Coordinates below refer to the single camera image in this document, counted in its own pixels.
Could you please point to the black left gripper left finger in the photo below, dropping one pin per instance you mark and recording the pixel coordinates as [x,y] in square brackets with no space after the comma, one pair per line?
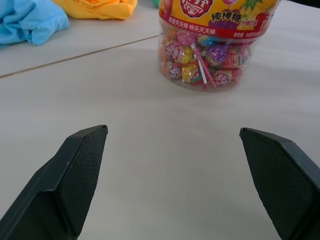
[65,185]

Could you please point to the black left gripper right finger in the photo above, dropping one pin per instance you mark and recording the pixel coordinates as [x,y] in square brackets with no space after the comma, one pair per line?
[280,180]

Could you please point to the clear plastic lollipop jar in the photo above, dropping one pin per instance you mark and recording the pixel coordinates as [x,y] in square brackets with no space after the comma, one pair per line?
[212,45]

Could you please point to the light blue cloth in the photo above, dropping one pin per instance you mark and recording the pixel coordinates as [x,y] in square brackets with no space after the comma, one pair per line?
[27,22]

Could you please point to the yellow cloth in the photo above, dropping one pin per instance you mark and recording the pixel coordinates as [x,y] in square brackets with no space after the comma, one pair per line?
[100,8]

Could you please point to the green cloth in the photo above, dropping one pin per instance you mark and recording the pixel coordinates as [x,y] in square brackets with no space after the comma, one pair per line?
[156,2]

